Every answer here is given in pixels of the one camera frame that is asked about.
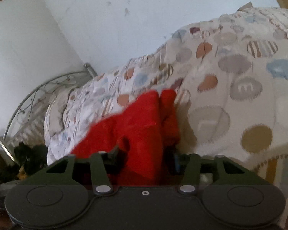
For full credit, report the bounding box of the red long-sleeve shirt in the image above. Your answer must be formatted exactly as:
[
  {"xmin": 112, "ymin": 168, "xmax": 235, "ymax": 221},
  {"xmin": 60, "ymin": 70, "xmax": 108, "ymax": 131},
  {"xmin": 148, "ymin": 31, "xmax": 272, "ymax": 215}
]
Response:
[{"xmin": 72, "ymin": 89, "xmax": 180, "ymax": 186}]

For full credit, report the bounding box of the black clothes pile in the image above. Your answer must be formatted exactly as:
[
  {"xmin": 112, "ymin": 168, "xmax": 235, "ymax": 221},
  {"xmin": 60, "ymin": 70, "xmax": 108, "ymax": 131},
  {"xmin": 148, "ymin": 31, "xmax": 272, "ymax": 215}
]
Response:
[{"xmin": 0, "ymin": 142, "xmax": 48, "ymax": 184}]

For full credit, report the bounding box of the patterned pillow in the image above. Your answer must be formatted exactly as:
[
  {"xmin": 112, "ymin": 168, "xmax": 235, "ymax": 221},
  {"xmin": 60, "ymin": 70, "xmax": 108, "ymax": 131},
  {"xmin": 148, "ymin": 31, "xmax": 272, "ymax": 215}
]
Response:
[{"xmin": 47, "ymin": 87, "xmax": 76, "ymax": 136}]

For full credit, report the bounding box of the metal bed headboard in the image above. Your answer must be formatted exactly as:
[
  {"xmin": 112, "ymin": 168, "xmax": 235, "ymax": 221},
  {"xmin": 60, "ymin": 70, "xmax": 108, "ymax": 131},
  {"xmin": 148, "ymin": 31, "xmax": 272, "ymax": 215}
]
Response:
[{"xmin": 0, "ymin": 63, "xmax": 98, "ymax": 165}]

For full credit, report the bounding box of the patterned beige quilt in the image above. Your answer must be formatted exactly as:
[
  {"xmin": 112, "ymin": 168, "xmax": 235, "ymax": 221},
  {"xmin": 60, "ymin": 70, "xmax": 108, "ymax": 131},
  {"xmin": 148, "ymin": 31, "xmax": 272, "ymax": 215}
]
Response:
[{"xmin": 44, "ymin": 7, "xmax": 288, "ymax": 229}]

